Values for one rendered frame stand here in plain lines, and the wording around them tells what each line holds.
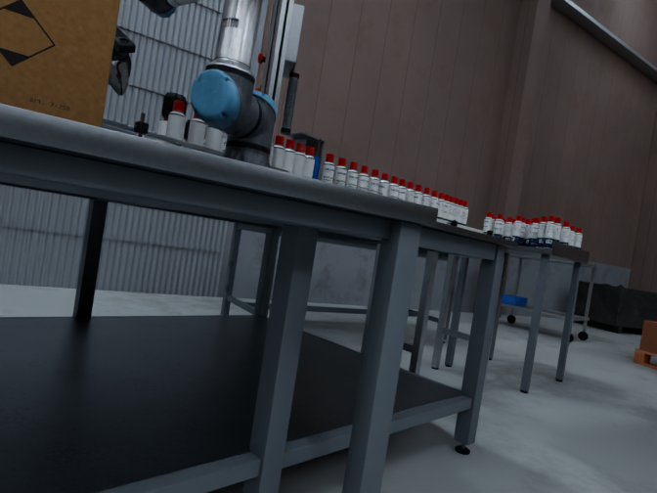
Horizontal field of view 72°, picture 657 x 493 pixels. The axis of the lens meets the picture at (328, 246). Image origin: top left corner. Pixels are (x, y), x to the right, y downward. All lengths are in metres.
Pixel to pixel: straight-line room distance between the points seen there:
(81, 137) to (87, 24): 0.33
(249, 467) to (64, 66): 0.87
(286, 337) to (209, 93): 0.57
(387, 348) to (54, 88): 0.79
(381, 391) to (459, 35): 6.22
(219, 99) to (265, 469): 0.83
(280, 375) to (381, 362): 0.23
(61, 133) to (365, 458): 0.82
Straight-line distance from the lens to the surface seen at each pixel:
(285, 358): 1.05
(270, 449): 1.12
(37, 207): 4.34
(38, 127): 0.70
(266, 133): 1.21
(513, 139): 7.19
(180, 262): 4.53
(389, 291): 0.97
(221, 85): 1.08
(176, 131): 1.51
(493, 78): 7.33
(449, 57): 6.70
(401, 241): 0.96
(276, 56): 1.58
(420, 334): 2.29
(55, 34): 0.98
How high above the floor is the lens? 0.72
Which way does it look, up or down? 1 degrees down
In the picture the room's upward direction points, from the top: 9 degrees clockwise
